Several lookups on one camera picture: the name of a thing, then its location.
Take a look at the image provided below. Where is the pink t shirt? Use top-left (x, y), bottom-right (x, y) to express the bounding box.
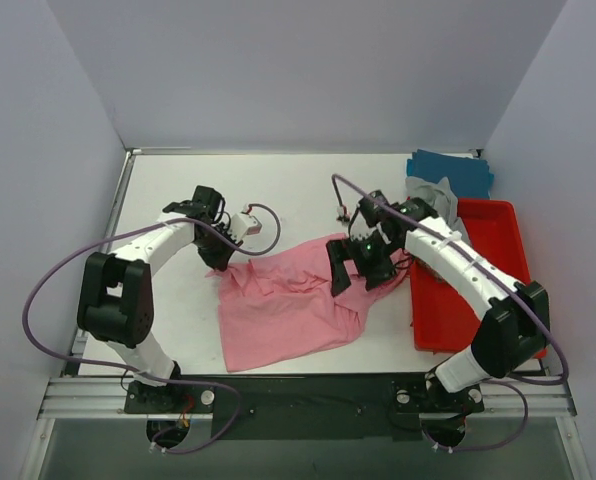
top-left (217, 233), bottom-right (408, 373)

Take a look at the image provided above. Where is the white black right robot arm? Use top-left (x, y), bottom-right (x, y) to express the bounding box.
top-left (326, 192), bottom-right (549, 409)

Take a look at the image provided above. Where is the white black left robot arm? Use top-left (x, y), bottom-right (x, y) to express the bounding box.
top-left (77, 186), bottom-right (234, 412)

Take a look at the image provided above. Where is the red plastic bin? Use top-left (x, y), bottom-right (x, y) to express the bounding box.
top-left (406, 199), bottom-right (530, 353)

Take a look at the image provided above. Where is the grey t shirt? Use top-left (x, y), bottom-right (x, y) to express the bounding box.
top-left (405, 176), bottom-right (465, 232)

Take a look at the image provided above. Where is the folded blue t shirt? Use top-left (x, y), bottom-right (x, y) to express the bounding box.
top-left (405, 150), bottom-right (494, 199)

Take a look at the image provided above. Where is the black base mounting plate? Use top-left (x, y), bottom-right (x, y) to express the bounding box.
top-left (124, 373), bottom-right (484, 446)

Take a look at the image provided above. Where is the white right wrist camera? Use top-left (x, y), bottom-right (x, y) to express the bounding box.
top-left (347, 198), bottom-right (394, 245)

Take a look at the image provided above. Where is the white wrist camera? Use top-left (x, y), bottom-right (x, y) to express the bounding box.
top-left (347, 198), bottom-right (394, 245)
top-left (227, 207), bottom-right (262, 243)

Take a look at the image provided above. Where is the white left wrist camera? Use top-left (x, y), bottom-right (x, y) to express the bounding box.
top-left (227, 207), bottom-right (262, 243)

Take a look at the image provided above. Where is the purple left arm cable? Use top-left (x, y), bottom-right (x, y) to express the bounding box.
top-left (22, 203), bottom-right (281, 455)

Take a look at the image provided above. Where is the aluminium frame rail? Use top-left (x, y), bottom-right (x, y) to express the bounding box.
top-left (37, 147), bottom-right (578, 419)

